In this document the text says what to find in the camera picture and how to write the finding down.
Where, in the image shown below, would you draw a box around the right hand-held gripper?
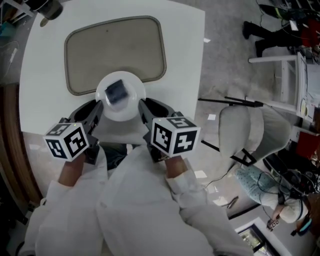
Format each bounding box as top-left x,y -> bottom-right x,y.
138,97 -> 202,163

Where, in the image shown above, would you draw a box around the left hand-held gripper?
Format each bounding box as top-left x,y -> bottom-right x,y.
43,100 -> 104,165

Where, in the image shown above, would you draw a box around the round white plate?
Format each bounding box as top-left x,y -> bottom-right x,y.
95,71 -> 147,123

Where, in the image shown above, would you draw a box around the person's left forearm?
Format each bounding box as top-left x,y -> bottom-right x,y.
34,150 -> 101,226

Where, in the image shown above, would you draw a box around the person's right forearm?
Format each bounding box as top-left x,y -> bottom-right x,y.
163,154 -> 233,226

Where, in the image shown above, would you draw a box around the small black floor item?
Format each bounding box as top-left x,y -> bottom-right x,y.
225,195 -> 240,210

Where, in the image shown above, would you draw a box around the person's dark trousers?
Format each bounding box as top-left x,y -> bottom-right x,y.
99,142 -> 130,177

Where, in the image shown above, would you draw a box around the beige rectangular tray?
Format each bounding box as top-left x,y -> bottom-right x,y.
64,15 -> 168,97

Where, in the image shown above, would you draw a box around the brown wooden curved furniture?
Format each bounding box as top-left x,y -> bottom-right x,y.
0,84 -> 44,207

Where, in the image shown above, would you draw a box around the person's white coat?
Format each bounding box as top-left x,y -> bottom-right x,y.
17,143 -> 255,256

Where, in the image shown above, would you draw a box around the light grey armchair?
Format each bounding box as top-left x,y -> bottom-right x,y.
198,96 -> 293,167

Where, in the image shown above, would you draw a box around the dark round container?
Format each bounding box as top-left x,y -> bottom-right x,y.
36,0 -> 64,21

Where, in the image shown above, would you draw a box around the white side table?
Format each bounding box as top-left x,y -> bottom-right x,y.
248,51 -> 320,123

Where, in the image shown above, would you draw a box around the white framed glass panel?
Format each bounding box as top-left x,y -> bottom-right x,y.
234,216 -> 275,254

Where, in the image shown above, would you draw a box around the red box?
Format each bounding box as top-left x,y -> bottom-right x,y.
297,130 -> 320,161

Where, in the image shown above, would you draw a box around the black floor cable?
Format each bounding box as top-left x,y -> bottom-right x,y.
204,169 -> 237,190

